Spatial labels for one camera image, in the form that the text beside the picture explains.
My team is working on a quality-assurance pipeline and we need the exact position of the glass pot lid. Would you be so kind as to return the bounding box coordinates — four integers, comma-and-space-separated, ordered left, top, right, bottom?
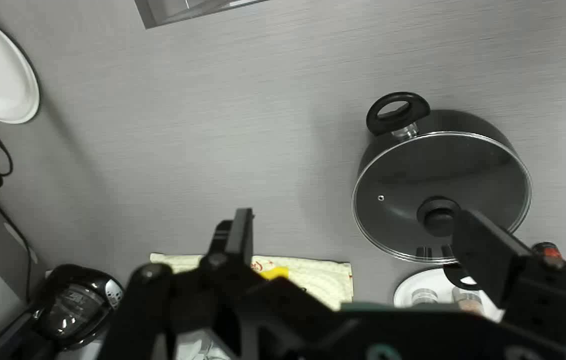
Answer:
352, 132, 532, 264

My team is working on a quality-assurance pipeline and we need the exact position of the small white saucer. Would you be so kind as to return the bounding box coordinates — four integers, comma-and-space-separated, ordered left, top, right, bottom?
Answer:
393, 268, 504, 323

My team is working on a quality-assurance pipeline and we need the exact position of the black cooking pot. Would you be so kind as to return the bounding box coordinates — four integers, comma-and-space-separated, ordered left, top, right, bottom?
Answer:
352, 90, 535, 264

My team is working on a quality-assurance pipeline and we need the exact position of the printed kitchen towel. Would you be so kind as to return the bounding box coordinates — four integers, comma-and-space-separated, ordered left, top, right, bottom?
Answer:
148, 253, 354, 311

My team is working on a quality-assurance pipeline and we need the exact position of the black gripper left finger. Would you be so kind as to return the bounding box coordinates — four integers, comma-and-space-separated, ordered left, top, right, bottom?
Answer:
208, 208, 255, 268

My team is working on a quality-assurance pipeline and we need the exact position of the clear glass jar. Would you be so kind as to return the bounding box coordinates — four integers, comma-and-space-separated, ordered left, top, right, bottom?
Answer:
35, 264, 124, 350

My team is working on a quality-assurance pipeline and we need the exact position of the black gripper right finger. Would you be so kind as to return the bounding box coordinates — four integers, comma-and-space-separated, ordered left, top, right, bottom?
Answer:
453, 210, 532, 309

